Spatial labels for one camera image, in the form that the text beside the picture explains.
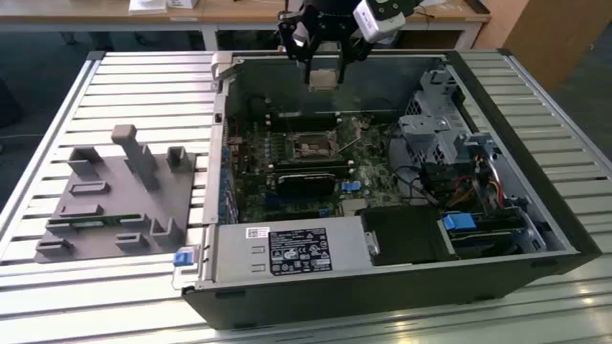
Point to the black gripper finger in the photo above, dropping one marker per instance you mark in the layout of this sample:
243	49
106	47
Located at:
293	43
357	48

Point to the small silver CPU plate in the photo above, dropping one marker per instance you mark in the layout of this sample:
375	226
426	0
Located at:
323	79

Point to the black CPU socket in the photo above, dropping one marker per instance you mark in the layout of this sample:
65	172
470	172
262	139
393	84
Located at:
314	149

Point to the black empty RAM slots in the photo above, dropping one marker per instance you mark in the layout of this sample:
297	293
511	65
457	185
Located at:
306	122

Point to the grey metal drive cage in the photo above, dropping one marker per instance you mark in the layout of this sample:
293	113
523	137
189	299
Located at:
430	143

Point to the white box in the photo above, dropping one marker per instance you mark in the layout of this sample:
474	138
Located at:
149	6

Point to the black RAM slots with sticks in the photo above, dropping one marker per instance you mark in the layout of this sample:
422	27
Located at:
311	164

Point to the green motherboard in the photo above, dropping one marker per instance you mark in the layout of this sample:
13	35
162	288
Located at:
378	179

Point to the blue board connector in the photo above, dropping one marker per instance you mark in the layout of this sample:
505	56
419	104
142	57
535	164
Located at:
350	186

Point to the black graphics card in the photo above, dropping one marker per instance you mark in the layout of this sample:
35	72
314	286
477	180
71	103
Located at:
306	184

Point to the wooden cabinet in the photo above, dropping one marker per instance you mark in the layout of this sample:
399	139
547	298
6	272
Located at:
550	36

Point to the long wooden desk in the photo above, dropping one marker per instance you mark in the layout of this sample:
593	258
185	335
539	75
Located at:
95	16

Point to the blue disk carrier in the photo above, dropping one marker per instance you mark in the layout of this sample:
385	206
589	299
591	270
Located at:
459	222

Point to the grey plastic parts rack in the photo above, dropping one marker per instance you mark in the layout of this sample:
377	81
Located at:
119	200

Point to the silver power supply unit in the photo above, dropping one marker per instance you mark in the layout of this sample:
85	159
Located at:
239	251

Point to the green RAM stick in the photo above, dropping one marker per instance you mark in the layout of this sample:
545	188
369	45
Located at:
115	219

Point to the blue case latch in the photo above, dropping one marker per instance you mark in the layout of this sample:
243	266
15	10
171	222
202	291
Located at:
185	258

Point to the black open PC case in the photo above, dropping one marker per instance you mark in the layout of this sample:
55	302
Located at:
335	304

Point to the white and grey wrist camera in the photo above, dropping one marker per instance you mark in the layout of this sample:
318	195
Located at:
381	16

